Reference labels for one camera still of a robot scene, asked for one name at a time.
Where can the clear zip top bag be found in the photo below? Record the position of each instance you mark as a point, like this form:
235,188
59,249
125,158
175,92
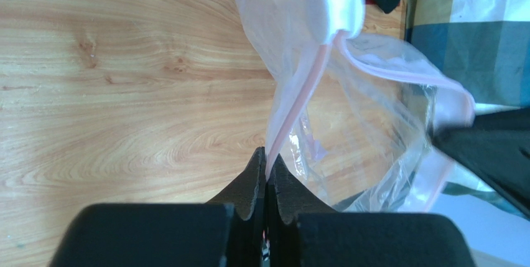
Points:
353,113

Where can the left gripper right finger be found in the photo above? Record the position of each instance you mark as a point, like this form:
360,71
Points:
286,199

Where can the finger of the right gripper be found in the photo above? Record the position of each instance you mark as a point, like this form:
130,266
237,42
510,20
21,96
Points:
496,149

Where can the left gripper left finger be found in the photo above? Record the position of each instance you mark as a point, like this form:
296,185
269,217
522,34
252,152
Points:
245,196

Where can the striped blue yellow pillow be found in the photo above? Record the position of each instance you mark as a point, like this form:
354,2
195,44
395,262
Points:
484,45

